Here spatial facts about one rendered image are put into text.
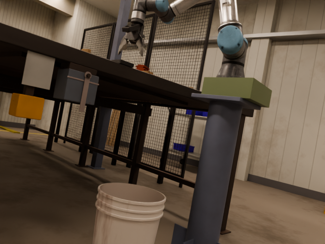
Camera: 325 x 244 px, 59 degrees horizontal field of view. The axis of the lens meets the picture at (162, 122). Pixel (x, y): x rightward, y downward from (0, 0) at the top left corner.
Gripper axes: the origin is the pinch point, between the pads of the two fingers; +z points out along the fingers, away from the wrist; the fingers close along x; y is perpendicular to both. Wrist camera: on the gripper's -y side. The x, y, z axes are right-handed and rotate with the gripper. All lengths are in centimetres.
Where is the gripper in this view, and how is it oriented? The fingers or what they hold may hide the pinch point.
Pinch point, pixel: (129, 55)
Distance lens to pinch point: 161.8
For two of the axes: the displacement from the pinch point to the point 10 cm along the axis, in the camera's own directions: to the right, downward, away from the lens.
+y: 3.7, 0.7, 9.3
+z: -1.8, 9.8, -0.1
